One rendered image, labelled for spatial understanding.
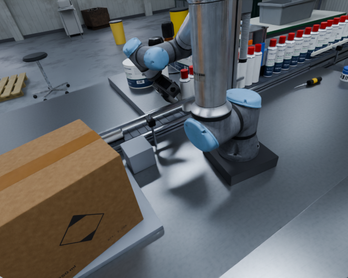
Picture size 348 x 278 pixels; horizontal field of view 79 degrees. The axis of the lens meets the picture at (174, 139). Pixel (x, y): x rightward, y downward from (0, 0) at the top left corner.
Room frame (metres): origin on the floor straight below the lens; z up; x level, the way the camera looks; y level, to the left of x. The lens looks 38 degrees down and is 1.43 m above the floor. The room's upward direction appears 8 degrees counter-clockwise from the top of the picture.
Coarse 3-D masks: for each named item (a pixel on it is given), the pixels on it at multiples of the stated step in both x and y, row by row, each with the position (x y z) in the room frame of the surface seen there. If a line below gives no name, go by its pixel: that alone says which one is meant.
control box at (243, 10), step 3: (243, 0) 0.85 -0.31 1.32; (246, 0) 0.84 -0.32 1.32; (249, 0) 0.84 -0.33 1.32; (252, 0) 0.84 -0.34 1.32; (243, 3) 0.85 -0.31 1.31; (246, 3) 0.84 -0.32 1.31; (249, 3) 0.84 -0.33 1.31; (243, 6) 0.85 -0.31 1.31; (246, 6) 0.84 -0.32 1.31; (249, 6) 0.84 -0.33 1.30; (243, 9) 0.85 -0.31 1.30; (246, 9) 0.84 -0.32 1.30; (249, 9) 0.84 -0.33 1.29; (243, 12) 0.85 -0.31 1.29; (246, 12) 0.85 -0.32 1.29
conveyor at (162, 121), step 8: (304, 64) 1.27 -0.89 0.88; (264, 80) 1.12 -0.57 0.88; (248, 88) 1.05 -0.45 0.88; (168, 112) 0.92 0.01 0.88; (176, 112) 0.91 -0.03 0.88; (160, 120) 0.86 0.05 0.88; (168, 120) 0.85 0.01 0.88; (136, 128) 0.82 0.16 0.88; (144, 128) 0.81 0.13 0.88; (128, 136) 0.76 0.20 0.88; (136, 136) 0.76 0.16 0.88; (112, 144) 0.72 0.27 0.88
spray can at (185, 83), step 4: (184, 72) 0.90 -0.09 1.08; (184, 76) 0.90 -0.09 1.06; (180, 80) 0.91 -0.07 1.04; (184, 80) 0.90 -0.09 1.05; (188, 80) 0.90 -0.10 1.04; (180, 84) 0.91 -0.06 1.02; (184, 84) 0.89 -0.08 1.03; (188, 84) 0.90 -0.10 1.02; (180, 88) 0.91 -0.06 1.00; (184, 88) 0.89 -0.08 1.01; (188, 88) 0.89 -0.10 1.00; (184, 92) 0.89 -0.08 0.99; (188, 92) 0.89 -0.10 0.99; (184, 96) 0.89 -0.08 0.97; (188, 96) 0.89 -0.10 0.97; (184, 104) 0.90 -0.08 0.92; (188, 104) 0.89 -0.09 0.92; (184, 108) 0.90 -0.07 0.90; (188, 108) 0.89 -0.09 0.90; (184, 112) 0.90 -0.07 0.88; (188, 112) 0.89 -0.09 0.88
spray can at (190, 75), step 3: (189, 66) 0.95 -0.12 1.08; (192, 66) 0.95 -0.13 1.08; (189, 69) 0.94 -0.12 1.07; (192, 69) 0.93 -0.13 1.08; (189, 72) 0.94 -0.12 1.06; (192, 72) 0.93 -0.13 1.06; (189, 75) 0.94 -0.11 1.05; (192, 75) 0.93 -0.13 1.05; (192, 78) 0.92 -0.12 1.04; (192, 81) 0.92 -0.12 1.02; (192, 84) 0.92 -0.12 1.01; (192, 87) 0.92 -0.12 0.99; (192, 90) 0.92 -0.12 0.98; (192, 93) 0.92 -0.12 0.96; (192, 102) 0.93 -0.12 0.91
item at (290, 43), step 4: (288, 36) 1.24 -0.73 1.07; (292, 36) 1.22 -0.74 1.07; (288, 40) 1.23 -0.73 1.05; (292, 40) 1.22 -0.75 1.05; (288, 44) 1.22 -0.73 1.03; (292, 44) 1.21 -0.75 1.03; (288, 48) 1.22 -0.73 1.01; (292, 48) 1.22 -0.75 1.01; (284, 52) 1.23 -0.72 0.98; (288, 52) 1.22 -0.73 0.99; (292, 52) 1.22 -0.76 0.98; (284, 56) 1.23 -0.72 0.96; (288, 56) 1.21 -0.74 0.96; (284, 60) 1.22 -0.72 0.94; (288, 60) 1.21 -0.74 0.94; (284, 64) 1.22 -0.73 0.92; (288, 64) 1.21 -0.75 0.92; (284, 68) 1.22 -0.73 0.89; (288, 68) 1.22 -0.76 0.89
